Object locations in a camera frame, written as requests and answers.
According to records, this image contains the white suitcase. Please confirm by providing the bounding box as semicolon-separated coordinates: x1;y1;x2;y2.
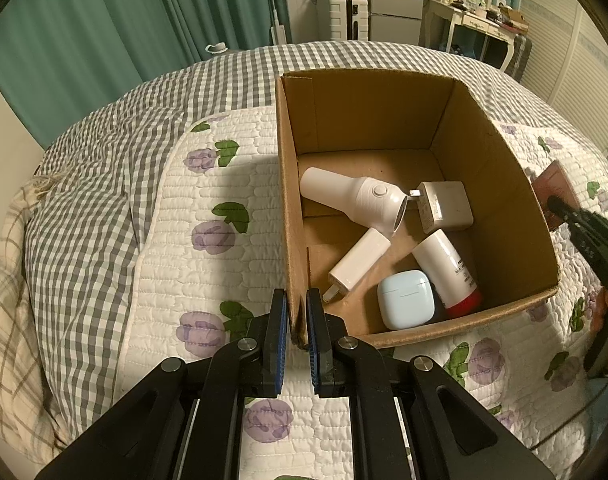
315;0;372;43

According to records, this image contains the brown cardboard box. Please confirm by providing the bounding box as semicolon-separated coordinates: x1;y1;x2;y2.
275;69;561;351

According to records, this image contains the person's right hand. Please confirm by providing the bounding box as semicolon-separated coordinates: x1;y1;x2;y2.
590;287;608;336

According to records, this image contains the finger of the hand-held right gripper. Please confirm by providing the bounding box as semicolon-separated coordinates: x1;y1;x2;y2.
546;194;608;251
566;225;608;292

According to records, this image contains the grey checked blanket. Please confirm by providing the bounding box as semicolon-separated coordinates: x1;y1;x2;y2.
21;40;608;441

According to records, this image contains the white handheld dryer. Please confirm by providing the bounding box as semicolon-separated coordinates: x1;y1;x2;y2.
299;166;409;237

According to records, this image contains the white louvered wardrobe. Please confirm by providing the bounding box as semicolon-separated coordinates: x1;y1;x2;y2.
519;0;608;156

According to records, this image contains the white dressing table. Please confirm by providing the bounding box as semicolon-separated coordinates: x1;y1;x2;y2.
419;0;522;73

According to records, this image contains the white floral quilt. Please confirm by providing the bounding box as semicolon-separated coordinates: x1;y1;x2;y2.
119;105;608;480

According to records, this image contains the white square charger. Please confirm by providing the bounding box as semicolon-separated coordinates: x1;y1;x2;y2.
409;181;474;234

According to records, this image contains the pale blue earbuds case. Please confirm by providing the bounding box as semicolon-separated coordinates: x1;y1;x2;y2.
377;270;439;331

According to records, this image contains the reddish brown wallet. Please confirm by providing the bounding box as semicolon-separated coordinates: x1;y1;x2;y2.
533;160;580;233

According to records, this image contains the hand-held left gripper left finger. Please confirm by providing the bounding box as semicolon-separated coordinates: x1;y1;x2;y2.
34;288;289;480

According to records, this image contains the dark suitcase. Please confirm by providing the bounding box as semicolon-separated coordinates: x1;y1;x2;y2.
504;35;532;81

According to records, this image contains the white slim charger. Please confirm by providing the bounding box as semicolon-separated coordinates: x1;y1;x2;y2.
321;227;391;303

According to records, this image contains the grey fridge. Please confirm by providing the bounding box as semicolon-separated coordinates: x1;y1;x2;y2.
359;0;427;46

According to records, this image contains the white mop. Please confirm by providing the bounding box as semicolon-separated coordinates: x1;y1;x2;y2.
265;0;288;46

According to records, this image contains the black cable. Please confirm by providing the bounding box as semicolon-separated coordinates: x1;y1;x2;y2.
526;372;608;453

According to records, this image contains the cream plaid blanket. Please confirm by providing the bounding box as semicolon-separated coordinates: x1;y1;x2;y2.
0;180;72;453

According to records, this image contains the white tube with red cap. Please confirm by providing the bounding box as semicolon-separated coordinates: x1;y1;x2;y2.
411;228;484;319

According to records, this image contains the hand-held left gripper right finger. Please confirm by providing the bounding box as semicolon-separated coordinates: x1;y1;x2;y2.
306;287;555;480

